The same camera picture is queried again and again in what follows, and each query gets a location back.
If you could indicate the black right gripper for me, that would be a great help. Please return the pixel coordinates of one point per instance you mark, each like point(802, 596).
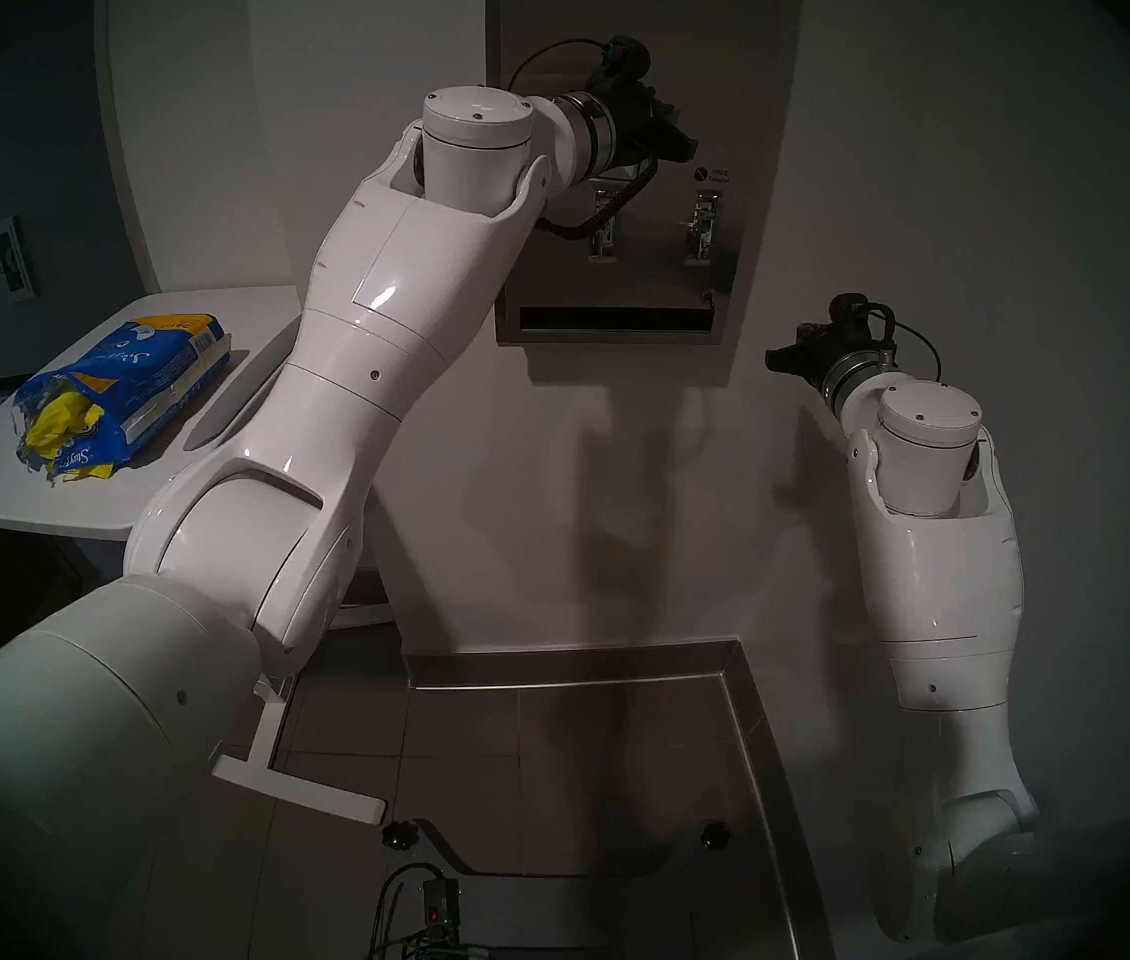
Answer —
point(840, 360)

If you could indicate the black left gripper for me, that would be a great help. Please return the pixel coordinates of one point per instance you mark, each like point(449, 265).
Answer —
point(635, 123)

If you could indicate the stainless steel dispenser door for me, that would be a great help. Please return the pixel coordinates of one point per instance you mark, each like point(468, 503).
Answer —
point(725, 68)

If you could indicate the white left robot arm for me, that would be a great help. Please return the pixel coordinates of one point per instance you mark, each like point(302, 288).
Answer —
point(275, 468)

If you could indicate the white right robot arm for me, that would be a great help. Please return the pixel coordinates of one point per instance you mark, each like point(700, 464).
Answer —
point(935, 588)

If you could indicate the grey robot base platform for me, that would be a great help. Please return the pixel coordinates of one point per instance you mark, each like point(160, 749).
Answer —
point(575, 908)

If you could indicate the chrome dispensing lever mechanism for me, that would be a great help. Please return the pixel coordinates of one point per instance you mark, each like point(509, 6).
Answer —
point(605, 223)
point(702, 226)

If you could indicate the black base knob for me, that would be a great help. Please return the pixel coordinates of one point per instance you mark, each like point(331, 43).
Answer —
point(715, 836)
point(401, 835)

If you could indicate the blue pad package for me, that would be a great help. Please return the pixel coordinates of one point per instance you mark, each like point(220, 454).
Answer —
point(155, 368)

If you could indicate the yellow wrapped pad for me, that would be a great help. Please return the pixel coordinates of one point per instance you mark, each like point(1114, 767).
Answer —
point(85, 470)
point(60, 418)

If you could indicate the black power box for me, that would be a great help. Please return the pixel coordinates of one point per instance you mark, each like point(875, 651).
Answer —
point(441, 906)

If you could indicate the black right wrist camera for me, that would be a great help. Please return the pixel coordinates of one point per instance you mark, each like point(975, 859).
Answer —
point(847, 313)

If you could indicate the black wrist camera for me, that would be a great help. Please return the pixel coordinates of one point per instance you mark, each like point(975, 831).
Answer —
point(847, 313)
point(625, 58)

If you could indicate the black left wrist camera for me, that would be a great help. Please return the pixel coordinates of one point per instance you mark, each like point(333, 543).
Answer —
point(625, 58)

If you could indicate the wall fire extinguisher cabinet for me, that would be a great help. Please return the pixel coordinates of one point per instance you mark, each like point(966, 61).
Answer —
point(13, 258)

